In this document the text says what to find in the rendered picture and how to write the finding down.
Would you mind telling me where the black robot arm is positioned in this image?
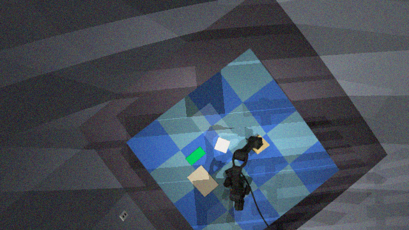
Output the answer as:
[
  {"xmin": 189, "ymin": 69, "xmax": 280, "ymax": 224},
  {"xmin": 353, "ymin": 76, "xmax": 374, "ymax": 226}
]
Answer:
[{"xmin": 229, "ymin": 136, "xmax": 263, "ymax": 211}]

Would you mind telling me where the green rectangular block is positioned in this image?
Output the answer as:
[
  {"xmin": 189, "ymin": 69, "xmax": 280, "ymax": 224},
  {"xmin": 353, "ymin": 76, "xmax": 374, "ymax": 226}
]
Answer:
[{"xmin": 186, "ymin": 147, "xmax": 206, "ymax": 165}]

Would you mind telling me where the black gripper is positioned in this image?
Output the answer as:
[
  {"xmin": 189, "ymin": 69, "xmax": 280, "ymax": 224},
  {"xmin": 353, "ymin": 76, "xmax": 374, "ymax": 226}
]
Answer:
[{"xmin": 224, "ymin": 178, "xmax": 251, "ymax": 195}]

